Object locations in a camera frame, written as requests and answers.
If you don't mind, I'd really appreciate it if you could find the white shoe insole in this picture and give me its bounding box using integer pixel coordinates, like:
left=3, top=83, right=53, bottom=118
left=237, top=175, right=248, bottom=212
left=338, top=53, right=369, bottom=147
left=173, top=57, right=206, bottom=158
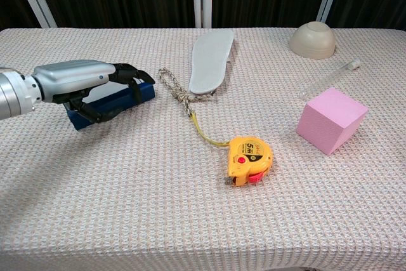
left=188, top=29, right=237, bottom=96

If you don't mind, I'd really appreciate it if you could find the pink foam cube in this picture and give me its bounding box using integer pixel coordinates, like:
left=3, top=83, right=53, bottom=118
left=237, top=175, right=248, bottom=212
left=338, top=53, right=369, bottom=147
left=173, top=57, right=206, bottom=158
left=296, top=86, right=369, bottom=156

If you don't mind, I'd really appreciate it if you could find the white woven tablecloth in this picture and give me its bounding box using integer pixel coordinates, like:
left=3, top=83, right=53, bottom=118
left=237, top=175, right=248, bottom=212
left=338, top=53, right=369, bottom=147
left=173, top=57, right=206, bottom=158
left=0, top=27, right=406, bottom=271

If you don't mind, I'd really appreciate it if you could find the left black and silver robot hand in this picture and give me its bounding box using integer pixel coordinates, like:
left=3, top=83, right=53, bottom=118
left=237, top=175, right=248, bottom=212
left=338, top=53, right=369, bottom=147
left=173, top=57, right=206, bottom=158
left=31, top=59, right=156, bottom=124

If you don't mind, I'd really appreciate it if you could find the blue glasses case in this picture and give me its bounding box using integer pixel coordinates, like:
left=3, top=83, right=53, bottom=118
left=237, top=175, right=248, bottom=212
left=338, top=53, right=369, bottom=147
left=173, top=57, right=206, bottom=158
left=65, top=82, right=156, bottom=131

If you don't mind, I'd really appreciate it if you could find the yellow tape measure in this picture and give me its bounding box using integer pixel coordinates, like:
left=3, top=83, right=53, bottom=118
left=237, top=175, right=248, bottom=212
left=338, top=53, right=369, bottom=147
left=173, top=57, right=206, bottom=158
left=189, top=114, right=273, bottom=187

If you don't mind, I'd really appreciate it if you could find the beige braided rope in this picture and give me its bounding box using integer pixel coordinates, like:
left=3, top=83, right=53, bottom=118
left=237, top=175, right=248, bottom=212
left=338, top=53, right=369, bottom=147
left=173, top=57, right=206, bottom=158
left=157, top=67, right=217, bottom=118

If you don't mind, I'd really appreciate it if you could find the clear plastic test tube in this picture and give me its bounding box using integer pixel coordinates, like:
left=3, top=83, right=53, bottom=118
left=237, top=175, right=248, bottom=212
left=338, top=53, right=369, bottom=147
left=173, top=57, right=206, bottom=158
left=298, top=58, right=362, bottom=100

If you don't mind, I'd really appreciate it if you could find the beige bowl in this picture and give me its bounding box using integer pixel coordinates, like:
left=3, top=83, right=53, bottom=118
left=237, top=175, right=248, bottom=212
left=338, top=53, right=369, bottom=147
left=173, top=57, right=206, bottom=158
left=288, top=21, right=337, bottom=60

